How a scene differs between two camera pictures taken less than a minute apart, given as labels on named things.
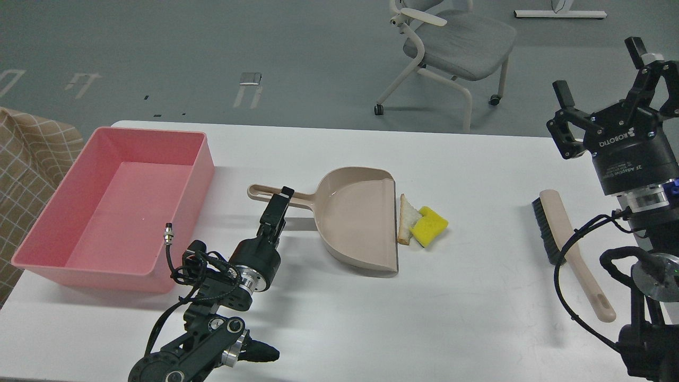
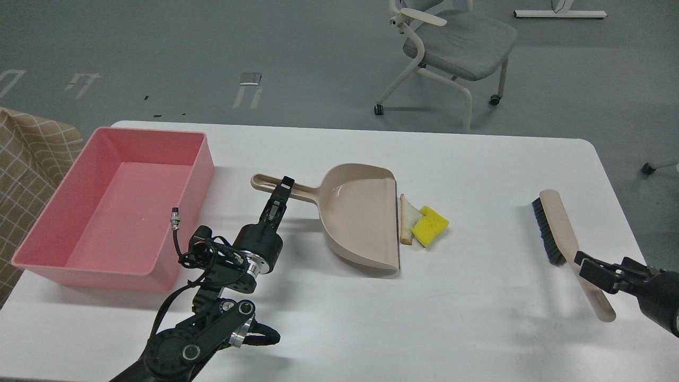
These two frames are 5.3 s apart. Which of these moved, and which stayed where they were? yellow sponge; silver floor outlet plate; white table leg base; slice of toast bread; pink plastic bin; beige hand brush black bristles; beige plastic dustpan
Moved: beige plastic dustpan
Stayed: pink plastic bin; white table leg base; silver floor outlet plate; yellow sponge; slice of toast bread; beige hand brush black bristles
